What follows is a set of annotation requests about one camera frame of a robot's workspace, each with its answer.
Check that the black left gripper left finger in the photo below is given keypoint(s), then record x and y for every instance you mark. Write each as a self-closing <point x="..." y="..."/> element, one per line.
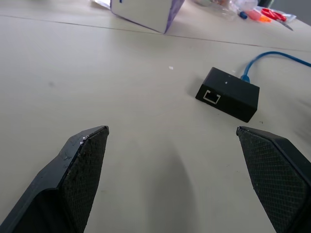
<point x="73" y="174"/>

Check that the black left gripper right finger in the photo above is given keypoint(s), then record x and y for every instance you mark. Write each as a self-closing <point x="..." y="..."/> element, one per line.
<point x="274" y="170"/>

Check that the black ethernet adapter box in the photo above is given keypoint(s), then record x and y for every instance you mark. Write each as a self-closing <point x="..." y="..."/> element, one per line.
<point x="230" y="94"/>

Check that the orange plastic piece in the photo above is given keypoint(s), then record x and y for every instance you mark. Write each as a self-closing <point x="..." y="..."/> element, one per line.
<point x="263" y="19"/>

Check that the clear plastic bag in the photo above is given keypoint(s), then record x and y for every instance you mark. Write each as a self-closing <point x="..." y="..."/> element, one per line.
<point x="228" y="8"/>

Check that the white and purple carton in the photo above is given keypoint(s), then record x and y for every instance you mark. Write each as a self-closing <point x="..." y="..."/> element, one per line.
<point x="150" y="12"/>

